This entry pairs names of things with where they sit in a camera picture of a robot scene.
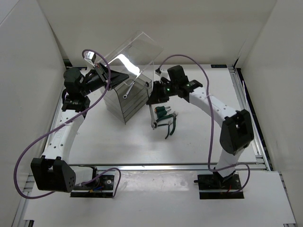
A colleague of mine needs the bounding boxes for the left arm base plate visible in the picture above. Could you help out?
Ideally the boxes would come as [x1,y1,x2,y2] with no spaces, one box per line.
[70,166,122,198]

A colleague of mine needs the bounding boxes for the green handled small pliers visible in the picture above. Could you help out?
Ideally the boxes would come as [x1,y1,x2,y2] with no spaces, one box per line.
[165,118,176,139]

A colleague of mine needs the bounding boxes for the large ratchet wrench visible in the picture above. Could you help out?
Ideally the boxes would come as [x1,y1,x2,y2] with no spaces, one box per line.
[144,82,158,130]

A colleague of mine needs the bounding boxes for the aluminium right rail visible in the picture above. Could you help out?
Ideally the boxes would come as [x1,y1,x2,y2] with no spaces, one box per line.
[227,66,273,171]

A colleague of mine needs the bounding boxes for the green handled cutting pliers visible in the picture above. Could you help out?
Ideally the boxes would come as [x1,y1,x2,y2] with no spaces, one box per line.
[156,112,178,127]

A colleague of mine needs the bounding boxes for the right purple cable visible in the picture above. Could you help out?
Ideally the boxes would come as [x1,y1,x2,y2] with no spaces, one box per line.
[155,54,251,195]

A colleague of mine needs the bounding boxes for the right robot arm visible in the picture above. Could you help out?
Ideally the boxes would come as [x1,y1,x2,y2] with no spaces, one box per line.
[147,65,254,189]

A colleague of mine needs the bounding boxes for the green stubby screwdriver orange cap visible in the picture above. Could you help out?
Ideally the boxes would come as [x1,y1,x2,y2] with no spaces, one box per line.
[154,106,170,113]

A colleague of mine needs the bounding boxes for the small ratchet wrench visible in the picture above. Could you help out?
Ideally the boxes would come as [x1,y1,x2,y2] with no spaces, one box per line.
[123,80,136,99]

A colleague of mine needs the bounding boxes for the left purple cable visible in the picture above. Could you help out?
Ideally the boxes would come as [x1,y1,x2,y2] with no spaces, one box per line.
[13,49,122,199]

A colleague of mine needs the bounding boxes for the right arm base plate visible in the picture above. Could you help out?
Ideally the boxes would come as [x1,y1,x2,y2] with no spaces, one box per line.
[194,174,244,200]

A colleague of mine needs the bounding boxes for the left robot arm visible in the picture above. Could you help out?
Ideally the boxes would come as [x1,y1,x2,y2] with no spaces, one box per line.
[30,50,129,192]

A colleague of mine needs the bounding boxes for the clear plastic drawer organizer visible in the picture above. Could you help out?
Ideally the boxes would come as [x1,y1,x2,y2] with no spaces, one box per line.
[103,31,163,123]

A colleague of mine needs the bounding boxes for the aluminium rail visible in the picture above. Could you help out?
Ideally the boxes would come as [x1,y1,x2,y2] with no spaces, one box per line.
[97,163,267,171]
[227,66,273,171]

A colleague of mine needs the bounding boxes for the aluminium front rail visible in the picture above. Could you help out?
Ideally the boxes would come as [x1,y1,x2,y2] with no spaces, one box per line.
[97,163,267,171]

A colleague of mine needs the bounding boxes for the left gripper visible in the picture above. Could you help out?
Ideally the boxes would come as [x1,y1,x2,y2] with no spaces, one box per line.
[80,63,128,96]

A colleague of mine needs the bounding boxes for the purple cable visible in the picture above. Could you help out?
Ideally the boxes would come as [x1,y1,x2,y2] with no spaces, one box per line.
[155,54,251,195]
[13,49,122,199]

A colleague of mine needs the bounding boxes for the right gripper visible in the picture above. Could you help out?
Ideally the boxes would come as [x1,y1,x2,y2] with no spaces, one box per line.
[147,81,178,105]

